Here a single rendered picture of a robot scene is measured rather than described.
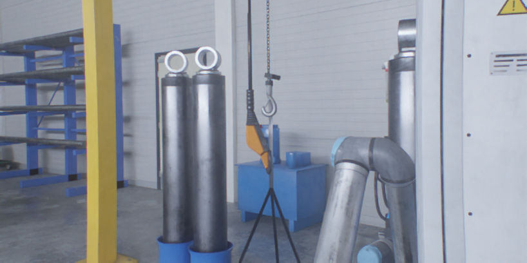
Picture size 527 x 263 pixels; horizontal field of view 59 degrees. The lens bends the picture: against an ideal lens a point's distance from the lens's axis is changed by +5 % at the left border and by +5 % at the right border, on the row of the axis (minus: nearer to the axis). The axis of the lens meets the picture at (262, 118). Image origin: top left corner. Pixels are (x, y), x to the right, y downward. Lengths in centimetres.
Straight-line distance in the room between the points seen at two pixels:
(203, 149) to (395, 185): 153
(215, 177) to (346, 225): 153
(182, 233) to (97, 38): 169
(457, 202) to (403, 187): 53
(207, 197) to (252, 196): 211
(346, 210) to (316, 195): 342
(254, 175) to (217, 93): 219
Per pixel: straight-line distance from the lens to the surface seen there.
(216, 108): 281
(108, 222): 396
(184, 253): 318
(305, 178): 467
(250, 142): 246
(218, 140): 282
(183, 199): 311
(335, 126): 508
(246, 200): 500
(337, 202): 146
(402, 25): 213
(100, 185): 387
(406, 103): 206
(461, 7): 106
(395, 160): 153
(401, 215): 163
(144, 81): 751
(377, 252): 183
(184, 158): 307
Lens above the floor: 126
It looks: 1 degrees down
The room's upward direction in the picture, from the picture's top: 1 degrees counter-clockwise
